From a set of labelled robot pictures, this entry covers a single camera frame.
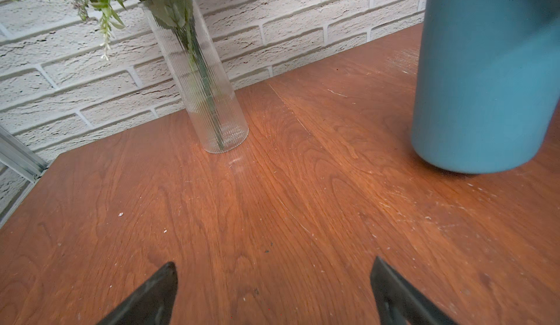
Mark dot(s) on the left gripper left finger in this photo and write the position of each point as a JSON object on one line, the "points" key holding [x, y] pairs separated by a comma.
{"points": [[151, 303]]}

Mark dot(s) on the clear ribbed glass vase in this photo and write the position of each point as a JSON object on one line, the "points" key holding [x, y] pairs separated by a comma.
{"points": [[187, 79]]}

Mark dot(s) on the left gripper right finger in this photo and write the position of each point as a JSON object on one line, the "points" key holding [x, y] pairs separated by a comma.
{"points": [[399, 302]]}

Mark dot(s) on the teal ceramic vase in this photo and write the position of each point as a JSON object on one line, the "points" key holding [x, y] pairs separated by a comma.
{"points": [[487, 83]]}

